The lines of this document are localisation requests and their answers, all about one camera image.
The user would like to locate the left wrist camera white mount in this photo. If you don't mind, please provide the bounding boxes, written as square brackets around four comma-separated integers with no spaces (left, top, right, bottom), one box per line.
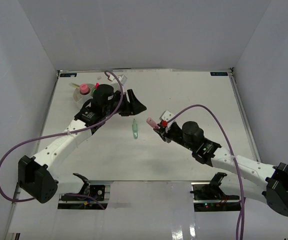
[108,74,128,88]

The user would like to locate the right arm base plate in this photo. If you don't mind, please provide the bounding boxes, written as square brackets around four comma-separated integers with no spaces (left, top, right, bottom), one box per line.
[190,182,241,213]

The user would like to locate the pink capped crayon tube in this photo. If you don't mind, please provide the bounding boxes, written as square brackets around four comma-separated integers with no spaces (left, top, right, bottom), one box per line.
[79,83,91,96]

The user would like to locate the purple cable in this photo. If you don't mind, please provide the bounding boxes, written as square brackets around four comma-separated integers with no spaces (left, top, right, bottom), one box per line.
[0,70,125,203]
[167,104,246,240]

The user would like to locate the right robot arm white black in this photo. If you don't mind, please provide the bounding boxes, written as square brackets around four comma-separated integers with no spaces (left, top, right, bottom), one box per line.
[154,121,288,217]

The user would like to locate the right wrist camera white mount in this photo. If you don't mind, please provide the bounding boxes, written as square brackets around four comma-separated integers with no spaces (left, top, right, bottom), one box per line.
[159,110,175,132]

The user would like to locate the white round divided organizer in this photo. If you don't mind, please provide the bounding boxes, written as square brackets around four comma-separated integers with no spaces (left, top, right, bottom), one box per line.
[72,83,96,108]

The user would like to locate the pink translucent highlighter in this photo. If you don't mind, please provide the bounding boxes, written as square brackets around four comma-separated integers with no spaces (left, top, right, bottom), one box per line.
[146,117,160,129]

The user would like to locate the mint green highlighter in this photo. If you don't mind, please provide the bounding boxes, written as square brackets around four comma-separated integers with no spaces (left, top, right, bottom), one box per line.
[132,118,139,140]

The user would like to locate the left blue table label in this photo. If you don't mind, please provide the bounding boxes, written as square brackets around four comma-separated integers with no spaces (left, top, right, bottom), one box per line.
[59,73,77,78]

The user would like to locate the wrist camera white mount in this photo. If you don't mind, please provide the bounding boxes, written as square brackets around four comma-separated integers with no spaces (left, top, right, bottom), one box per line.
[159,110,175,132]
[108,74,128,88]

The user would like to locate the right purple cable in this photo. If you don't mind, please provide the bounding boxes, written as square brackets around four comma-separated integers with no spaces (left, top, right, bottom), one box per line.
[167,104,246,240]

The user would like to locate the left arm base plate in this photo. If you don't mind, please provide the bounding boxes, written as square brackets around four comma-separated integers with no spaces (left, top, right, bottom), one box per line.
[57,185,111,210]

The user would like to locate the blue table label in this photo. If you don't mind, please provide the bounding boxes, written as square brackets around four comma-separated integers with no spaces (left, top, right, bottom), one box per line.
[59,73,77,78]
[210,71,228,77]

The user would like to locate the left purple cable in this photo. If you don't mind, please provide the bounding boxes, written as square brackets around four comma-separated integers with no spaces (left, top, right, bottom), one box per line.
[0,70,125,203]

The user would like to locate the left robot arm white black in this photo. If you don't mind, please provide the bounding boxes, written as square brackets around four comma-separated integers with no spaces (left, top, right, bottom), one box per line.
[17,84,147,204]

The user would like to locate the yellow pen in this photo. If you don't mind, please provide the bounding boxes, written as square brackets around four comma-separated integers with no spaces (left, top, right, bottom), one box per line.
[69,82,80,89]

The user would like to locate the right blue table label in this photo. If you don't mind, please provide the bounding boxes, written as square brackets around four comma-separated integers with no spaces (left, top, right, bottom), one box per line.
[210,71,228,77]

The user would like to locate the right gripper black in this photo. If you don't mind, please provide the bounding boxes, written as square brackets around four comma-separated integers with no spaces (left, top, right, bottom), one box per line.
[154,124,195,152]

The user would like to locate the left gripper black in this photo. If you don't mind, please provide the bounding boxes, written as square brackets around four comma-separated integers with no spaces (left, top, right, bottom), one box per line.
[104,89,148,118]

